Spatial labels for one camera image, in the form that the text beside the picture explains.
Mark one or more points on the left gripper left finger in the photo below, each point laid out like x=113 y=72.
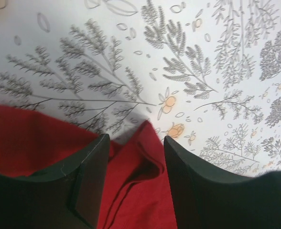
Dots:
x=65 y=195

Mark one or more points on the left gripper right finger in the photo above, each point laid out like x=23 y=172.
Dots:
x=208 y=197

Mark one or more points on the red t-shirt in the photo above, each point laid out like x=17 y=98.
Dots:
x=136 y=192

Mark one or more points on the floral patterned table mat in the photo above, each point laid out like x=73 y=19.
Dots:
x=205 y=72

